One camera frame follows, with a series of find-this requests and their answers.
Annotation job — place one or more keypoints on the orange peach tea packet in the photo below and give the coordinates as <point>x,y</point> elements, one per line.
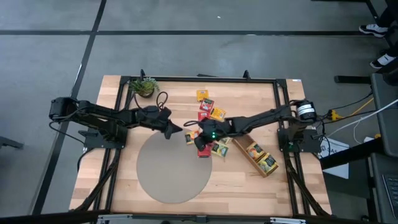
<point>191,137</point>
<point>255,151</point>

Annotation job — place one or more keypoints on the round grey table mat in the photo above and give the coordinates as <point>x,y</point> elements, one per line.
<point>171,171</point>

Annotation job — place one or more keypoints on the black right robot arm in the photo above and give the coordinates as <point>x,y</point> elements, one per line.
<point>267,116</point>

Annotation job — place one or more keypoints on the black chair base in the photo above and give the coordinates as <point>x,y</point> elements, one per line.
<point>9,142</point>

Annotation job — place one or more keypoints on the black metal bar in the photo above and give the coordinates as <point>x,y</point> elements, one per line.
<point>351,79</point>

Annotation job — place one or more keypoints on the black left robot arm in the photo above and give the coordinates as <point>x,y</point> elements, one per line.
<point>99,113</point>

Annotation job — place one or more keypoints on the grey desk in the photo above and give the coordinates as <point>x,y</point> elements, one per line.
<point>385,124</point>

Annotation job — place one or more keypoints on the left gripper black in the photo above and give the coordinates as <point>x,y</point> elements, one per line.
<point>150,118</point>

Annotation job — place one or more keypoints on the white paper sheet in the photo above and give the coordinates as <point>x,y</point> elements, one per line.
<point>339,171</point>

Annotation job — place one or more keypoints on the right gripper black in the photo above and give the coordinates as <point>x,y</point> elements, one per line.
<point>217,129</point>

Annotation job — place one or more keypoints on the wooden compartment tray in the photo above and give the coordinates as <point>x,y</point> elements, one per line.
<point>241,141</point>

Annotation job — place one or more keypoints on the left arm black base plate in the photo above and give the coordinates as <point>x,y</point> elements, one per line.
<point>93,141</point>

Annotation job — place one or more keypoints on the black horizontal rail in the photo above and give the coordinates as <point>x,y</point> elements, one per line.
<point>46,217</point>

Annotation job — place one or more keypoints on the person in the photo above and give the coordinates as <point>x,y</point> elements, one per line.
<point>373,30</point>

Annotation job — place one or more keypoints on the black aluminium table frame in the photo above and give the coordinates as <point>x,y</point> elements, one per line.
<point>236,80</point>

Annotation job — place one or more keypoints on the small potted green plant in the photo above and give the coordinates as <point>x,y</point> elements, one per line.
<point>144,87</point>

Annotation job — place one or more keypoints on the black metal beam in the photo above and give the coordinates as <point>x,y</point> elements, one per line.
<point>351,154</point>

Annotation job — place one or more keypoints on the black keyboard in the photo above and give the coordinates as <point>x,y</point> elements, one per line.
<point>392,193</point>

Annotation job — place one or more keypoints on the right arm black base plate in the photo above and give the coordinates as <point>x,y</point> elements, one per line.
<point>311,146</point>

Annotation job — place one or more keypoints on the red tea packet dark band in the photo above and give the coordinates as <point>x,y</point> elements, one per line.
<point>206,105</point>

